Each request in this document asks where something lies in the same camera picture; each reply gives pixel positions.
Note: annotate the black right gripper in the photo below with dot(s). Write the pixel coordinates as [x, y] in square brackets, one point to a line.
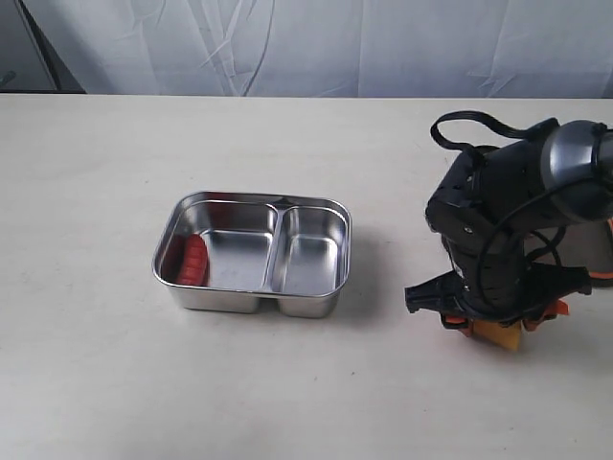
[483, 211]

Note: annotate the yellow toy cheese wedge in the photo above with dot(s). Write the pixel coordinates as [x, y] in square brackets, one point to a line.
[506, 337]

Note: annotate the dark transparent lid orange valve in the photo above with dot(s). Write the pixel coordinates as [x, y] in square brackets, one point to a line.
[573, 255]

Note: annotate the red toy sausage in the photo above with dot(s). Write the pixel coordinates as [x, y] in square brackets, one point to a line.
[194, 265]

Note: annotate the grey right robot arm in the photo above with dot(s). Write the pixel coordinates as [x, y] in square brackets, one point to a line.
[575, 163]

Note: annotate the grey wrinkled backdrop curtain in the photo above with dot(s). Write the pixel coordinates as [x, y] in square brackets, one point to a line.
[407, 49]

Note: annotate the steel two-compartment lunch box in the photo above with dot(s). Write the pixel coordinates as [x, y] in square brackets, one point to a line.
[294, 251]

